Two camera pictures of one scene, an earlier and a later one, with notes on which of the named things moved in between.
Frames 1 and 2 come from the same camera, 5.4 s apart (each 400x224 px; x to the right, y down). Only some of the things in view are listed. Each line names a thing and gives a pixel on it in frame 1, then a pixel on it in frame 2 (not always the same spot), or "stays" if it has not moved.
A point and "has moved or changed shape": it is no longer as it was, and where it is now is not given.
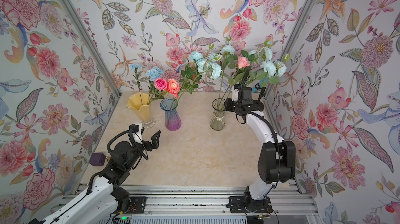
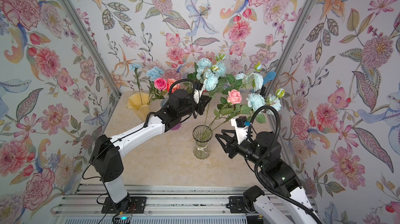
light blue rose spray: (272, 69) to (271, 103)
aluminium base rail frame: (209, 203) stays
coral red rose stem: (173, 87) stays
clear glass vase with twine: (217, 121) to (202, 135)
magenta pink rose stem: (160, 84) stays
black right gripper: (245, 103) to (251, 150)
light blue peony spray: (205, 63) has moved or changed shape
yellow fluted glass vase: (139, 102) stays
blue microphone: (258, 87) to (270, 76)
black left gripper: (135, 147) to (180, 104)
